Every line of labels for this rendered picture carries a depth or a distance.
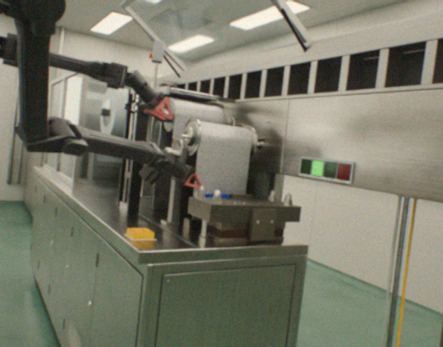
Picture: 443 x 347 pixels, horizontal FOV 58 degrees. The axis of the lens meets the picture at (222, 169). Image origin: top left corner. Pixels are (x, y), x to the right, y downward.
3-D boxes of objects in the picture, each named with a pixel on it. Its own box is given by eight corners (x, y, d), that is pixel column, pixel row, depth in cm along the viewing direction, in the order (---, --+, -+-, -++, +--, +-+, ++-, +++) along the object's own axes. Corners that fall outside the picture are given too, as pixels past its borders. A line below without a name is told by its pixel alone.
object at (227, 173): (192, 200, 152) (198, 151, 151) (243, 201, 164) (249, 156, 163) (193, 200, 152) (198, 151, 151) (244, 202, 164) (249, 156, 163)
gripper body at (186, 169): (186, 184, 144) (171, 172, 140) (174, 180, 153) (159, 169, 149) (196, 169, 145) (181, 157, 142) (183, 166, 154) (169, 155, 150)
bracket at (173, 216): (159, 222, 159) (167, 145, 157) (174, 222, 162) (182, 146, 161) (165, 225, 155) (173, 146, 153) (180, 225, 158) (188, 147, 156)
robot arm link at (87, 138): (69, 138, 100) (51, 111, 104) (58, 155, 101) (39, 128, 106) (172, 160, 137) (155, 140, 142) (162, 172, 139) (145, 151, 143)
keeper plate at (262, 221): (247, 239, 142) (251, 208, 142) (270, 238, 147) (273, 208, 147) (251, 241, 140) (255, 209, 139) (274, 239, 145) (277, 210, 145)
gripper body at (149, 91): (152, 107, 139) (138, 91, 136) (142, 108, 148) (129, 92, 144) (165, 95, 141) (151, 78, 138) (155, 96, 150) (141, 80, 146)
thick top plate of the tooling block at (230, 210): (187, 213, 147) (189, 196, 146) (273, 213, 168) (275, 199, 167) (209, 222, 133) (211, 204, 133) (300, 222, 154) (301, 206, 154)
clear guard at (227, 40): (125, 6, 224) (126, 5, 224) (187, 71, 247) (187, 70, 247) (224, -70, 134) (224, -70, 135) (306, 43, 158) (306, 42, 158)
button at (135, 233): (126, 235, 133) (127, 227, 133) (146, 234, 137) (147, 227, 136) (133, 240, 127) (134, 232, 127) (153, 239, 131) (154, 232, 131)
